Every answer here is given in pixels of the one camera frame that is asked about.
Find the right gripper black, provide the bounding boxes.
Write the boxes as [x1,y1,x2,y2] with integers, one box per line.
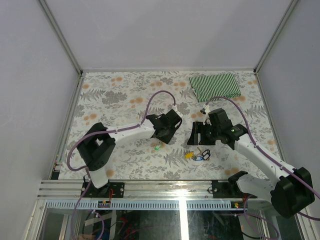
[186,121,221,146]

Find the green key tag with key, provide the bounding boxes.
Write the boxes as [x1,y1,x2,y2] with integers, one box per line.
[154,144,162,151]

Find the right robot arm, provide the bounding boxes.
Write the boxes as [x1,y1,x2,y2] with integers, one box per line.
[187,108,316,219]

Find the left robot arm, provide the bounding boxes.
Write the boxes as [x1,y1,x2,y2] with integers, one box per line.
[76,108,183,198]

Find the black key tag upper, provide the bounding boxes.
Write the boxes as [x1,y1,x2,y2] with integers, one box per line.
[201,149,210,156]

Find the black key tag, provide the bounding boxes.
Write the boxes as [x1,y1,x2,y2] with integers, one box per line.
[201,153,211,161]
[201,149,210,156]

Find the yellow key tag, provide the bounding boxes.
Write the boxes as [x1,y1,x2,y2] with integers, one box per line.
[185,151,195,159]

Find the blue key tag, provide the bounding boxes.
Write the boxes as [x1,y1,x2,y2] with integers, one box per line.
[195,156,203,161]

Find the black key tag lower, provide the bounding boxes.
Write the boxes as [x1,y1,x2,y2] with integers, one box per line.
[201,153,211,161]

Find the green white striped cloth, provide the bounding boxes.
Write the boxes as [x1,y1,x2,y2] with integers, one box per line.
[189,73,241,103]

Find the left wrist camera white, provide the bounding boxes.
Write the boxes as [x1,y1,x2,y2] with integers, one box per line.
[172,105,183,126]

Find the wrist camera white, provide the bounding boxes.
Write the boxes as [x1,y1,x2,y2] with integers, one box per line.
[172,105,183,126]
[200,104,212,126]

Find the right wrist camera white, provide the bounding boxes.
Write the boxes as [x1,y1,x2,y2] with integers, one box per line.
[200,104,212,126]

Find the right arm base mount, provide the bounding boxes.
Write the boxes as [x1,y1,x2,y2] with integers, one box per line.
[211,170,248,199]

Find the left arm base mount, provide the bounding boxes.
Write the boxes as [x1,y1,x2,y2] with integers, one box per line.
[81,182,125,199]

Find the aluminium front rail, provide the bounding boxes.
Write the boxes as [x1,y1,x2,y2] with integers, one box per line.
[37,179,251,201]

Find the white slotted cable duct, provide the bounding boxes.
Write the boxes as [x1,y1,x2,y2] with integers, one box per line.
[47,199,243,211]

